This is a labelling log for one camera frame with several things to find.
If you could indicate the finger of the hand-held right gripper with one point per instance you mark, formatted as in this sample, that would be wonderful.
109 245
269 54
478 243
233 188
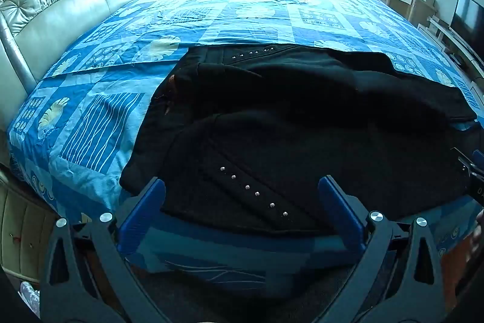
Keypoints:
467 164

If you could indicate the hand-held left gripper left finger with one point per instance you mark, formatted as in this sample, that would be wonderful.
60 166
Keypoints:
143 219

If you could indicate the white television stand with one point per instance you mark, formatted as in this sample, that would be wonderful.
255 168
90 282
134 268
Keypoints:
450 41

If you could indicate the black studded pants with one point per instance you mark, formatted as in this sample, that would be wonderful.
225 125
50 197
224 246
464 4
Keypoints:
287 118

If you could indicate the blue patterned bed sheet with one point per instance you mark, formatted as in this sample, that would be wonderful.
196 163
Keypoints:
113 81

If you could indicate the beige tufted leather bed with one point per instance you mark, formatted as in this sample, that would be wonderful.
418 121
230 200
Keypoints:
56 12

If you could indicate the cream dressing table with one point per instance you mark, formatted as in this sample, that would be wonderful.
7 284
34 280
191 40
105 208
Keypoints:
404 1

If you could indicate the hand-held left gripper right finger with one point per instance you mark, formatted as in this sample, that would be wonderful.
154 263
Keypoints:
340 217

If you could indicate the black television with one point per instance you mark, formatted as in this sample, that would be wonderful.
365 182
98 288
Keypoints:
469 18

